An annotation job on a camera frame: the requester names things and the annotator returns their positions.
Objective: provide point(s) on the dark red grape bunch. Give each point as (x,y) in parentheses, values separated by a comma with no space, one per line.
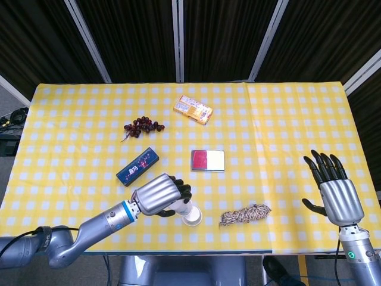
(143,125)

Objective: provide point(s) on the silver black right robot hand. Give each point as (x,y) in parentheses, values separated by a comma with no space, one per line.
(342,202)

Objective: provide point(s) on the yellow white checked tablecloth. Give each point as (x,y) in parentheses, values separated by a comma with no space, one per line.
(89,149)

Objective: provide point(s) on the yellow snack box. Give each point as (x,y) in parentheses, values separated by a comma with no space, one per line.
(193,109)

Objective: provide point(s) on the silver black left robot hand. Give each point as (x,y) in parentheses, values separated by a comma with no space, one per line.
(157,193)

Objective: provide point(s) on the white partition frame post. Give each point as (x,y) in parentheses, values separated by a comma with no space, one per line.
(364,79)
(89,44)
(13,89)
(266,41)
(178,41)

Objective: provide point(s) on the red and white flat box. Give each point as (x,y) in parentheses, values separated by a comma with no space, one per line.
(208,160)

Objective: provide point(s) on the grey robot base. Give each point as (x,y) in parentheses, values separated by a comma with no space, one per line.
(178,271)

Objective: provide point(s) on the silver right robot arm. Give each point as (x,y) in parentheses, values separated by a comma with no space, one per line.
(360,256)

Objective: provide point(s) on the long dark blue box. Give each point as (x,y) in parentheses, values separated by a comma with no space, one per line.
(137,170)

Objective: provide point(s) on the black shoe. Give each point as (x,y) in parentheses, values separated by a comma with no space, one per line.
(276,269)

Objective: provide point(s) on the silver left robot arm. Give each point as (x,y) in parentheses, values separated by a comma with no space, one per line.
(98,229)

